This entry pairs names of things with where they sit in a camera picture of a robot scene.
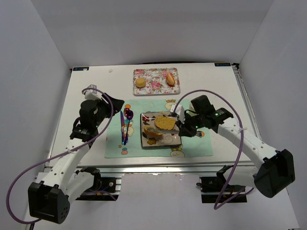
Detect purple spoon back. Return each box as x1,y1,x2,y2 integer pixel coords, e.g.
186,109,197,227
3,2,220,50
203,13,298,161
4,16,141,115
124,107,130,144

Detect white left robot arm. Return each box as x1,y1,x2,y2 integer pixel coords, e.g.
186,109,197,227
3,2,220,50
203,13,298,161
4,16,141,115
28,93,124,224

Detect yellow bread slice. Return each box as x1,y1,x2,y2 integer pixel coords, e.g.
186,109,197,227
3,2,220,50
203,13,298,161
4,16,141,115
154,116,176,130

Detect round yellow bun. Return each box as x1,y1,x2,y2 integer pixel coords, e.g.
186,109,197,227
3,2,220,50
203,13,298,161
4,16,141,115
135,78,146,88

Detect floral rectangular tray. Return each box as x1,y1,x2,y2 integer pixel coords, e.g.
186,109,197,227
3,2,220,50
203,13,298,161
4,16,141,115
132,68,180,96

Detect black table label left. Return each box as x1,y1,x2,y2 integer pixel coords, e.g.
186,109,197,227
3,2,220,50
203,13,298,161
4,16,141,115
72,67,89,71

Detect purple spoon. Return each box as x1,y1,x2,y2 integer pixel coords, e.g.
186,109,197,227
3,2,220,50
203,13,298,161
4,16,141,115
126,110,135,143
124,107,130,144

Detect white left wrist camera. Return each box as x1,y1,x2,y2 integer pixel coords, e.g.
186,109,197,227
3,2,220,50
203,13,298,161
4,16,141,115
82,84,101,101

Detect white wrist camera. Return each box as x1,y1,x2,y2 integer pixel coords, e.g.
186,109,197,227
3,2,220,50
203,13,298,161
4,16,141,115
82,84,101,101
170,104,185,123

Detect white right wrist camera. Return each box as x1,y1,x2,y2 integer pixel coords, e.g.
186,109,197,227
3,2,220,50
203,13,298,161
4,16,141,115
170,104,185,123

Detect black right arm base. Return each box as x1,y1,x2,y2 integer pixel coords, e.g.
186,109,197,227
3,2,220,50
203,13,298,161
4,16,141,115
196,176,241,204

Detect mint green cartoon placemat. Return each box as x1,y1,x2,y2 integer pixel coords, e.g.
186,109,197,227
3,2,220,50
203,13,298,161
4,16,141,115
105,99,213,159

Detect light green mug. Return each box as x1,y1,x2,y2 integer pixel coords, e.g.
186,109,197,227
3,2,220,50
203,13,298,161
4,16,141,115
189,102,195,113

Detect aluminium table frame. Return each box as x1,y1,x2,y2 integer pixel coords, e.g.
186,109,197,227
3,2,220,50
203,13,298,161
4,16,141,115
48,63,259,168

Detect purple spoon front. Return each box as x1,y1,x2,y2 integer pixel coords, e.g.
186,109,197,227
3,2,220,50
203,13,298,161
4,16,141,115
126,110,135,143

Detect black table label right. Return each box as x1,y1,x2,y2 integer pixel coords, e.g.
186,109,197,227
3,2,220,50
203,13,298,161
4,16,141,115
214,62,232,67

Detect sesame hot dog bun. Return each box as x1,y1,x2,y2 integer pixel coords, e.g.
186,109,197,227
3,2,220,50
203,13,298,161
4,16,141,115
166,73,176,86

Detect square floral ceramic plate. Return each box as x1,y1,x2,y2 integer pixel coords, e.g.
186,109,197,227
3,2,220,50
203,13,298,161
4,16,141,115
140,111,182,148

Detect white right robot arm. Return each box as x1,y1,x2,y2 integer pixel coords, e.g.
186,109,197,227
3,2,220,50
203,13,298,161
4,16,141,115
170,95,295,198

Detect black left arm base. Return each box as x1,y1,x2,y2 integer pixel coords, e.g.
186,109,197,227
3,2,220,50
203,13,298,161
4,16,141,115
72,167,121,201

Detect orange-brown bread slice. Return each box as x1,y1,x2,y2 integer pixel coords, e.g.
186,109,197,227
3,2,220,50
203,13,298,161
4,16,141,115
143,126,163,137

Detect black table label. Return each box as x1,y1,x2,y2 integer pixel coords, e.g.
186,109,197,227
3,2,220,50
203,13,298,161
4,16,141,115
214,62,232,67
72,67,89,71

